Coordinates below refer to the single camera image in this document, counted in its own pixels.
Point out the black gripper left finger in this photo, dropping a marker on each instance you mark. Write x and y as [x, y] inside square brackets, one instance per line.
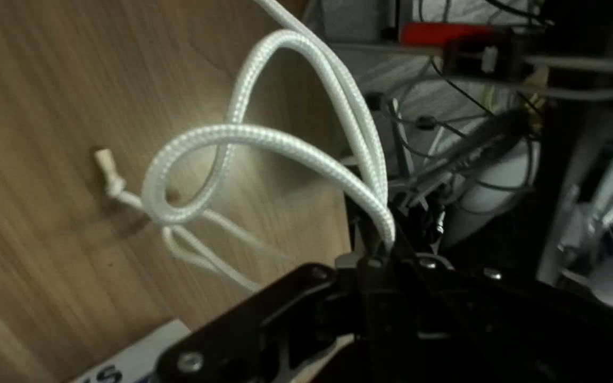
[306, 326]

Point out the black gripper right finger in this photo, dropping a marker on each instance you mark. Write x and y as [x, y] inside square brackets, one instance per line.
[520, 333]

